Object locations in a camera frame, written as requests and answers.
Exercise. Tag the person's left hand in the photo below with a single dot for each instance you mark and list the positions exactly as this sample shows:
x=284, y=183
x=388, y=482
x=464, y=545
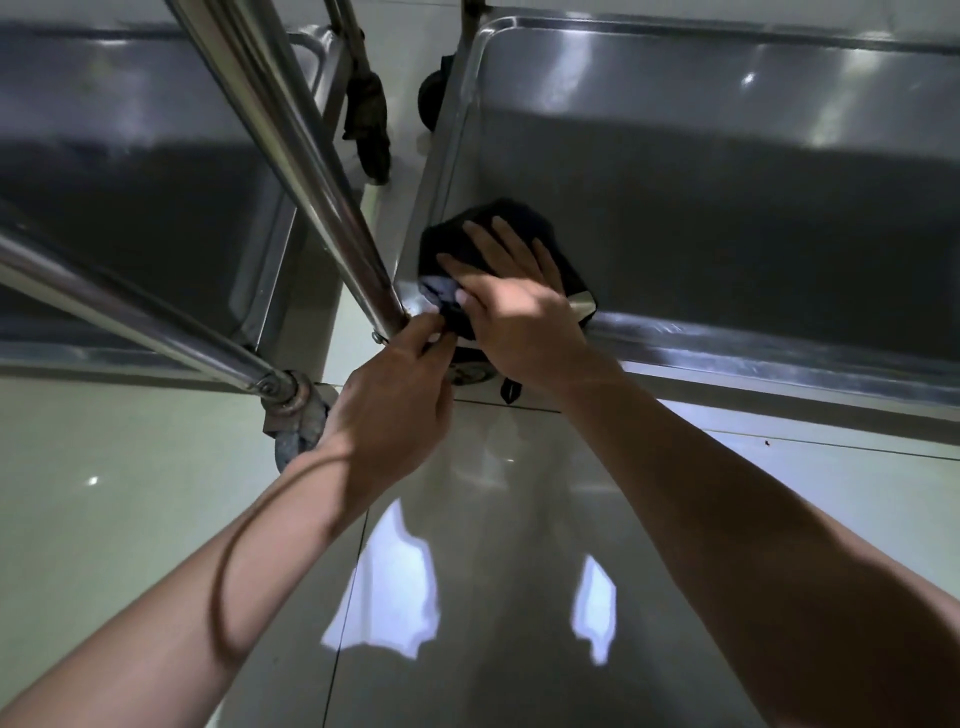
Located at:
x=397, y=420

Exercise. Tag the person's right hand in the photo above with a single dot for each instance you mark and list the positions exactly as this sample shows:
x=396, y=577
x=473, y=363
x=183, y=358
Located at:
x=525, y=330

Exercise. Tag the grey and yellow cleaning cloth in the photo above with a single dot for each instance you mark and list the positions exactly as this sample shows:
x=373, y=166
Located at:
x=442, y=240

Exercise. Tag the stainless steel trolley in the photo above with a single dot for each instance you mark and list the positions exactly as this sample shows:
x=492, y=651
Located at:
x=300, y=150
x=150, y=322

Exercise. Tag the person's left forearm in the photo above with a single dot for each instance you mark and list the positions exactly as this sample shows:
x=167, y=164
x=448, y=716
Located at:
x=165, y=615

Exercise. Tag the person's right forearm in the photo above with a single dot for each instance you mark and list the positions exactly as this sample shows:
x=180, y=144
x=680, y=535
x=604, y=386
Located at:
x=765, y=562

